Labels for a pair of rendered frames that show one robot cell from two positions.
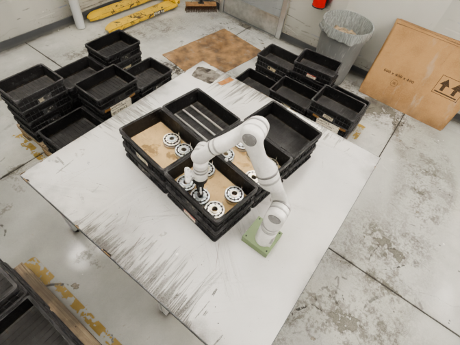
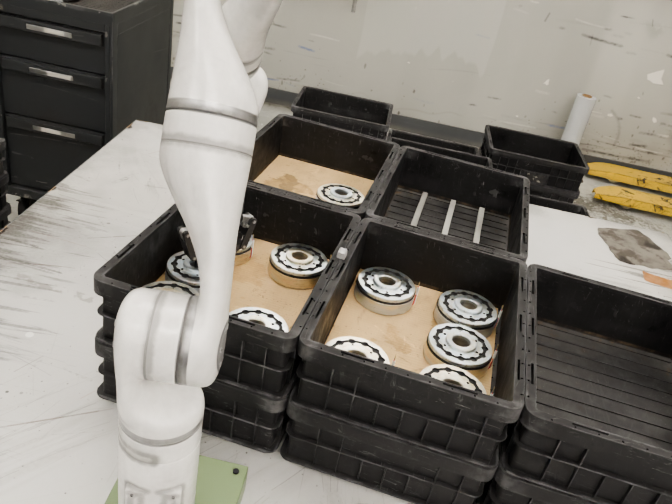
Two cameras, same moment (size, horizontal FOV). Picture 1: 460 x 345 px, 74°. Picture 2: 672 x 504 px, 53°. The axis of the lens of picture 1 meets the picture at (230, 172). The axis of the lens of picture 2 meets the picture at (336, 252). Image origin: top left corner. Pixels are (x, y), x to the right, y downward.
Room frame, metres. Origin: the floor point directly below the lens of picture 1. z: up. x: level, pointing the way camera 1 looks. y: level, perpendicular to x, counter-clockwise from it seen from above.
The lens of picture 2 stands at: (0.61, -0.78, 1.48)
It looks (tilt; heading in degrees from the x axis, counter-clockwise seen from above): 30 degrees down; 63
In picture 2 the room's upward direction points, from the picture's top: 11 degrees clockwise
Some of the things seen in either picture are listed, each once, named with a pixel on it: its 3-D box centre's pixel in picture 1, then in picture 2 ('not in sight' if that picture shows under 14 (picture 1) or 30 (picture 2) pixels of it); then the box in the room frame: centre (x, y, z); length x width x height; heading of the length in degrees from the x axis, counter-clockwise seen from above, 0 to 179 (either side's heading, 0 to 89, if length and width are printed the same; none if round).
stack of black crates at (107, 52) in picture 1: (117, 64); (518, 194); (2.47, 1.25, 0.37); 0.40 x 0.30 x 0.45; 151
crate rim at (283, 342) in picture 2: (211, 181); (244, 248); (0.90, 0.09, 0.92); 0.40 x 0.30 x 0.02; 53
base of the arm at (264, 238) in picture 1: (267, 231); (159, 463); (0.72, -0.23, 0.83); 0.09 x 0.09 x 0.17; 73
